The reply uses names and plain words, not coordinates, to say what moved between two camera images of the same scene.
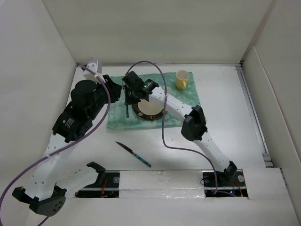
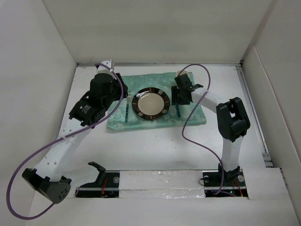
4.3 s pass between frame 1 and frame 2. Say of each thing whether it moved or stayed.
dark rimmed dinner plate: stayed
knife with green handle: moved
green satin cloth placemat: stayed
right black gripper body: moved
